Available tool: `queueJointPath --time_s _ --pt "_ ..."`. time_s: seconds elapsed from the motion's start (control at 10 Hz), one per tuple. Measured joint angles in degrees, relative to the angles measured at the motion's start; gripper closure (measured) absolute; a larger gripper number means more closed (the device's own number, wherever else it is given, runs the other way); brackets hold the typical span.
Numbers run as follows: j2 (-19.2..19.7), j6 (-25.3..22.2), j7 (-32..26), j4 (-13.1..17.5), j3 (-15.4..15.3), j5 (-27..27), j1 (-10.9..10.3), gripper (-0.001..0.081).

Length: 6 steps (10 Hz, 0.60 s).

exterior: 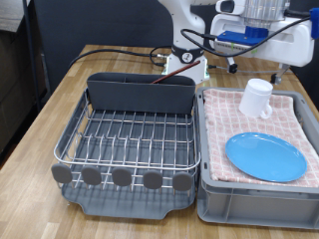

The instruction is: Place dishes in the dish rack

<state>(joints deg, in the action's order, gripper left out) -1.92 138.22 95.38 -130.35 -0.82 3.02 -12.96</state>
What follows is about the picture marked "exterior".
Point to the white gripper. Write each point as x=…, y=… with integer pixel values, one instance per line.
x=289, y=46

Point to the black metal pole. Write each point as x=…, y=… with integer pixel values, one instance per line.
x=31, y=49

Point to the brown wooden spoon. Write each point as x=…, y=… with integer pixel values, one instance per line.
x=176, y=71

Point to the dark grey cutlery holder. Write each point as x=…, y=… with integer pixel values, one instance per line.
x=139, y=94

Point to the white mug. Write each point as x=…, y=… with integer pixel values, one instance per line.
x=254, y=99

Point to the grey plastic drain tray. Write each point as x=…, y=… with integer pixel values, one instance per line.
x=126, y=205

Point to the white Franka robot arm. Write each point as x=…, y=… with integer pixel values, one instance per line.
x=181, y=30

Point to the pink checkered cloth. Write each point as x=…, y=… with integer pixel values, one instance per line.
x=226, y=126

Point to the grey plastic crate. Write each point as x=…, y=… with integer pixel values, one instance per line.
x=252, y=205

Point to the blue plate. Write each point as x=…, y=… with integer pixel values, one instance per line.
x=265, y=157

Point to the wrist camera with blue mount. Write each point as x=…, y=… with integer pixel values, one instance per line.
x=239, y=38

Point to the dark cabinet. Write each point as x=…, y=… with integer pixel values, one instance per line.
x=13, y=93

